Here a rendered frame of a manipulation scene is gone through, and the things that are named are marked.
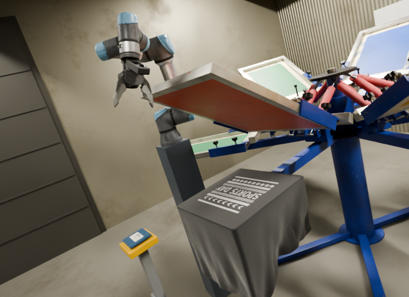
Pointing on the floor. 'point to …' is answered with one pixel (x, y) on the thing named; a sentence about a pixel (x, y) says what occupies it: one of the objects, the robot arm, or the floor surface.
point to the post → (142, 249)
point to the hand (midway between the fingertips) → (135, 108)
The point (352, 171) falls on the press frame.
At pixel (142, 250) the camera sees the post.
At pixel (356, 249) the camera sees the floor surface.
